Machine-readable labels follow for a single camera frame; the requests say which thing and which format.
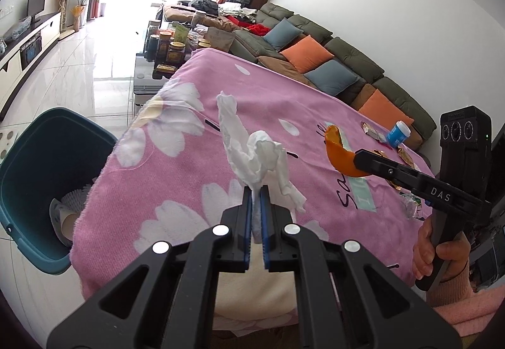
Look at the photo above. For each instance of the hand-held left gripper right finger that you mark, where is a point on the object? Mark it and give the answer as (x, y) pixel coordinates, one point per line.
(265, 222)

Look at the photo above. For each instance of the clear tall jar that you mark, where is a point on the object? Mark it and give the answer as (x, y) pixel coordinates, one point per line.
(196, 19)

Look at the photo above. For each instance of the blue white cup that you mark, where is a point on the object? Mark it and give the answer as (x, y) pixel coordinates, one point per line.
(396, 135)

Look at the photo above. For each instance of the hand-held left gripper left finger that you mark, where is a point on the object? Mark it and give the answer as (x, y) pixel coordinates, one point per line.
(247, 222)

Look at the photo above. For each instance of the pink floral blanket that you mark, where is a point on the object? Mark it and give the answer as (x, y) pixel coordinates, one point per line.
(276, 96)

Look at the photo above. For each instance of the white foam fruit net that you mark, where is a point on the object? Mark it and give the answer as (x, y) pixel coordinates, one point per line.
(73, 197)

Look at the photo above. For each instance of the clear plastic wrapper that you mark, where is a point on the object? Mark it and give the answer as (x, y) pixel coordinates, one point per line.
(412, 205)

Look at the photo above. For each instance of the clear plastic bag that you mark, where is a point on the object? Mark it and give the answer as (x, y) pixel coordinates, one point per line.
(17, 29)

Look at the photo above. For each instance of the cluster of food jars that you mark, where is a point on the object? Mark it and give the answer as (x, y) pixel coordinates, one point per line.
(173, 51)

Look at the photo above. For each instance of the orange cushion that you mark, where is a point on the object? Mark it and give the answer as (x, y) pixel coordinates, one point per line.
(384, 108)
(307, 55)

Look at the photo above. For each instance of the blue cushion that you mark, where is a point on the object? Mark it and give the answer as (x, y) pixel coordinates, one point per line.
(331, 77)
(284, 34)

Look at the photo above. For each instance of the golden brown snack packet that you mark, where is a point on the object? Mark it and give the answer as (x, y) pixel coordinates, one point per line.
(406, 157)

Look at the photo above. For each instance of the brown paper bag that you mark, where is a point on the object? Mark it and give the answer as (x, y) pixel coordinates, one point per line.
(221, 40)

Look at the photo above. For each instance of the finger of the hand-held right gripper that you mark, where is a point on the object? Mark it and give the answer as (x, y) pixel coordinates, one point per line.
(386, 162)
(378, 172)

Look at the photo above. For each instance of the white black TV cabinet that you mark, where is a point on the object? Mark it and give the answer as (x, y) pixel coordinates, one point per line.
(47, 31)

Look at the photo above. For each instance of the brown white snack packet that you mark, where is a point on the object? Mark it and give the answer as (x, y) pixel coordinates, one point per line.
(367, 127)

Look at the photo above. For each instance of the red cloth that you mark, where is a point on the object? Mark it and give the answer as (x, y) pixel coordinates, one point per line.
(256, 27)

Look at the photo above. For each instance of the white clothes pile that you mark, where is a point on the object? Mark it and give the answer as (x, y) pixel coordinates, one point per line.
(236, 10)

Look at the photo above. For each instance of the white tissue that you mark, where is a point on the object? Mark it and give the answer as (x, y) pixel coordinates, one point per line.
(260, 159)

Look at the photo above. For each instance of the person's right hand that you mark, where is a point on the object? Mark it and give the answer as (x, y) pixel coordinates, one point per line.
(422, 254)

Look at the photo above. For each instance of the white board with round holes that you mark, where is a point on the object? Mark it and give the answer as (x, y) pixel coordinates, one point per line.
(8, 141)

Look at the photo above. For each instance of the white paper bowl blue pattern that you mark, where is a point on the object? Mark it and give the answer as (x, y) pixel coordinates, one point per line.
(65, 224)

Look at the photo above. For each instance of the black computer monitor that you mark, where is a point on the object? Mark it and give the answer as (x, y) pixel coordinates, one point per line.
(36, 3)

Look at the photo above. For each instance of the green brown sofa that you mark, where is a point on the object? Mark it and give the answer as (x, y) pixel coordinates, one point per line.
(355, 53)

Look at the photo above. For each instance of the person's right forearm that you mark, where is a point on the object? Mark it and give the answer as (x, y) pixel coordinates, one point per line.
(461, 301)

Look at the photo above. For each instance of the black bag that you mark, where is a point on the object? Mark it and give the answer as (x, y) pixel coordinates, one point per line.
(208, 7)

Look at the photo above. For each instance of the glass coffee table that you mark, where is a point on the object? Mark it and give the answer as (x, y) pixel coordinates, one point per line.
(144, 84)

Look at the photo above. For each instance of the orange peel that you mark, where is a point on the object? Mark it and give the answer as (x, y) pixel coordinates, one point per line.
(339, 157)

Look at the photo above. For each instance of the small grey bin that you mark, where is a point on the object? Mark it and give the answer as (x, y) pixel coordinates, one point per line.
(103, 9)

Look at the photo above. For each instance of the teal plastic bin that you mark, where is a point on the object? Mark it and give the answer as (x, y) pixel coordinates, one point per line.
(51, 143)

